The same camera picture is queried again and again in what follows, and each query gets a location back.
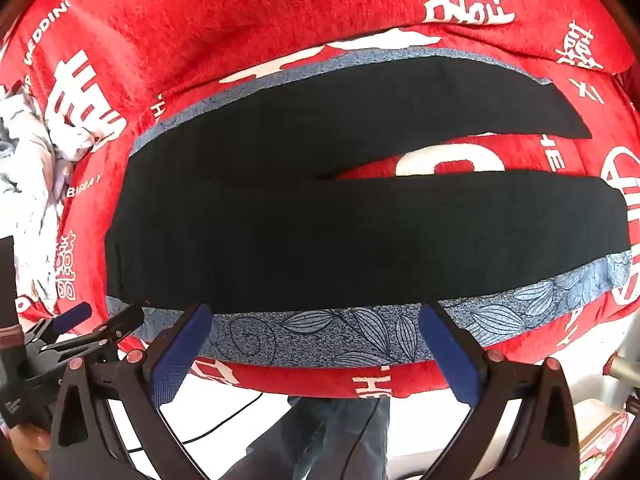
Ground blue leaf-patterned cloth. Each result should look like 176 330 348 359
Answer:
105 47 633 368

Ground red printed blanket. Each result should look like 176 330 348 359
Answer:
0 0 640 401

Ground person's legs in jeans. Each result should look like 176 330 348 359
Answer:
232 392 393 480

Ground grey metal tube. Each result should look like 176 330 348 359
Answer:
604 352 640 386

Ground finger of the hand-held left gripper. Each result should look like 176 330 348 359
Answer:
65 304 146 357
34 302 94 347

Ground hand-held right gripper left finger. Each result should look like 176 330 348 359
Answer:
47 303 214 480

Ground red patterned box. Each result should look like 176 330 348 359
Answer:
575 410 640 480

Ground black cable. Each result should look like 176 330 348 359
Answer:
127 392 263 456

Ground white floral cloth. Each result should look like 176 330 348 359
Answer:
0 80 98 311

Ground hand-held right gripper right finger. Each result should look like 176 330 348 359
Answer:
418 302 581 480

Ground person's left hand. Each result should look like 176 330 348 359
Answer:
0 422 52 480

